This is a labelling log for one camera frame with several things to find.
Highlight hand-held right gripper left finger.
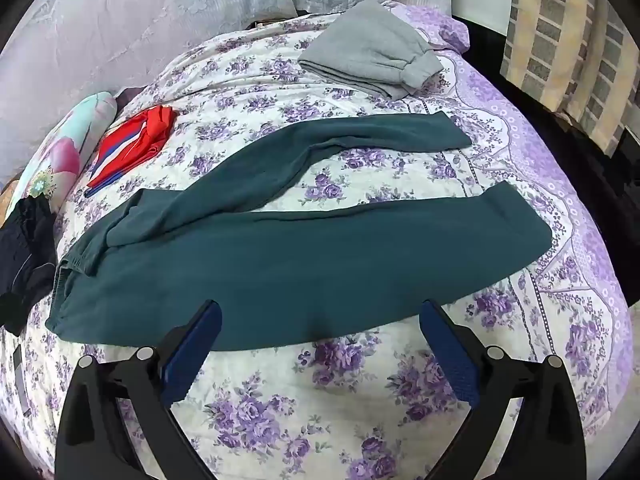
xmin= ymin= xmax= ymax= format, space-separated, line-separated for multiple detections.
xmin=55 ymin=299 xmax=224 ymax=480

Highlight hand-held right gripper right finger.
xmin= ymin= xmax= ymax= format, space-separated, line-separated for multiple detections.
xmin=419 ymin=299 xmax=586 ymax=480

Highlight dark green pants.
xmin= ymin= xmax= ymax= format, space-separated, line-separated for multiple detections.
xmin=45 ymin=112 xmax=553 ymax=353

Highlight folded grey pants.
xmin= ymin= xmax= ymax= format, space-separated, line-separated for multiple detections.
xmin=298 ymin=0 xmax=444 ymax=101

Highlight purple floral bedsheet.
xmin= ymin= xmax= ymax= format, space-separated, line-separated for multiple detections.
xmin=0 ymin=0 xmax=634 ymax=480

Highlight grey flat device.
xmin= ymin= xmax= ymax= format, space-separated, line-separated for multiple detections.
xmin=14 ymin=344 xmax=32 ymax=417

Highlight black clothing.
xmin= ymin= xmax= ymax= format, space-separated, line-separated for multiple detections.
xmin=0 ymin=197 xmax=59 ymax=338

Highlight red striped shorts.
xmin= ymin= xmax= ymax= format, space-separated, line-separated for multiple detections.
xmin=85 ymin=105 xmax=178 ymax=199

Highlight floral print pillow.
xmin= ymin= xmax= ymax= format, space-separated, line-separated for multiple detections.
xmin=7 ymin=91 xmax=118 ymax=211

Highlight checked grey beige curtain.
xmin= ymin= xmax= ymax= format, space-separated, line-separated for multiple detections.
xmin=500 ymin=0 xmax=640 ymax=157

